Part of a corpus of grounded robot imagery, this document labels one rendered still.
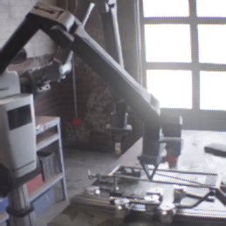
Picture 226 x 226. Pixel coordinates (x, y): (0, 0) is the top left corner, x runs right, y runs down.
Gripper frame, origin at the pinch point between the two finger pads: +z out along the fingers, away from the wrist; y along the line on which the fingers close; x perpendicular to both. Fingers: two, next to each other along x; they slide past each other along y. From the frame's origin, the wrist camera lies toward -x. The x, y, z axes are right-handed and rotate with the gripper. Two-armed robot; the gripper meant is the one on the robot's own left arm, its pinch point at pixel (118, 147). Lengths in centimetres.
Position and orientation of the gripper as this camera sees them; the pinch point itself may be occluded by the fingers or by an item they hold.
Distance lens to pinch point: 152.0
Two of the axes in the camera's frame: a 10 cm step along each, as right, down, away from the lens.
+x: 0.3, 2.4, -9.7
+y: -10.0, -0.4, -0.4
